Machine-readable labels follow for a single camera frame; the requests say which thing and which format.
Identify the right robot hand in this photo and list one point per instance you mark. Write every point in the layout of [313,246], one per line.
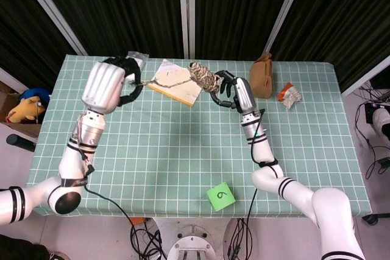
[245,95]

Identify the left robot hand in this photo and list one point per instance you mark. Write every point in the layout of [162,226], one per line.
[102,86]

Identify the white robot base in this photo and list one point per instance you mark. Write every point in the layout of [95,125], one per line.
[192,244]

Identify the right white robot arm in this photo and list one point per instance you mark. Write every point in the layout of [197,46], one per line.
[329,208]

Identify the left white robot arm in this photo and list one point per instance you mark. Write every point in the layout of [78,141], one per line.
[71,165]

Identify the brown paper bag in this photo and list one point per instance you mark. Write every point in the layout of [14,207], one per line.
[260,83]

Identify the crumpled orange white wrapper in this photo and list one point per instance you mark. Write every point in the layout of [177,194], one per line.
[291,95]

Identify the white tissue pack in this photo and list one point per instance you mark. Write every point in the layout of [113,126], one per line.
[141,56]

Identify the yellow-edged paper notepad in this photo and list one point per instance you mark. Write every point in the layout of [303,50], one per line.
[179,94]

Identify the blue plush toy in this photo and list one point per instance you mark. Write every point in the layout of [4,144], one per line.
[36,93]

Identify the yellow plush toy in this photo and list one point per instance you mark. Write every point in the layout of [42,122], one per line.
[26,111]

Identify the black curtain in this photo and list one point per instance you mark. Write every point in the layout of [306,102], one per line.
[18,28]
[350,13]
[237,7]
[122,7]

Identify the green checked tablecloth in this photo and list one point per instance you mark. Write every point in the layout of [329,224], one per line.
[170,150]

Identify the cardboard box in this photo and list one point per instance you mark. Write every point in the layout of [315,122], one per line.
[7,98]

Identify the black cylinder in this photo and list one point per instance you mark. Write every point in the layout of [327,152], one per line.
[19,142]

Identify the green numbered foam cube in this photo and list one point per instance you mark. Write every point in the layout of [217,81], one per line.
[221,197]

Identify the white sneaker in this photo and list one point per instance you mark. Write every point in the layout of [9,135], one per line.
[381,120]

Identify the small orange object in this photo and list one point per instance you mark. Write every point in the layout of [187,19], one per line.
[137,221]

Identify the black white shoe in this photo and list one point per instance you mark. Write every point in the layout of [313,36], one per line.
[59,256]

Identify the black caster wheel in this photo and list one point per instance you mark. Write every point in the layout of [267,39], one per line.
[371,219]

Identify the black trouser leg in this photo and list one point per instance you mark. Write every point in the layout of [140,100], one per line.
[21,249]

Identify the white frame post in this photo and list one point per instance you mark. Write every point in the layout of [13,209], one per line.
[186,13]
[51,10]
[285,10]

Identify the white frame beam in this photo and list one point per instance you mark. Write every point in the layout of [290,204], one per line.
[9,78]
[365,75]

